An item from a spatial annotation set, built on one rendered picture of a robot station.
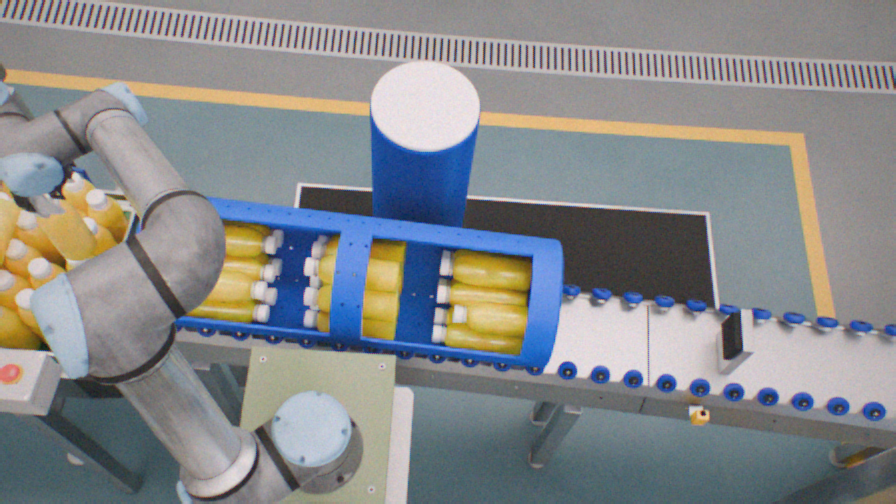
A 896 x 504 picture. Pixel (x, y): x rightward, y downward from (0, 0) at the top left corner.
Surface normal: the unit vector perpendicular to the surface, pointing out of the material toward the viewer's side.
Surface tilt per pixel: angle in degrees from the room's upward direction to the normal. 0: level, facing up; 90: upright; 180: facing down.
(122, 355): 66
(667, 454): 0
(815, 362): 0
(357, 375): 4
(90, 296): 8
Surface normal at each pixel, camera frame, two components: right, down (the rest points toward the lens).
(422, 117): 0.07, -0.45
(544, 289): 0.04, -0.23
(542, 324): -0.02, 0.26
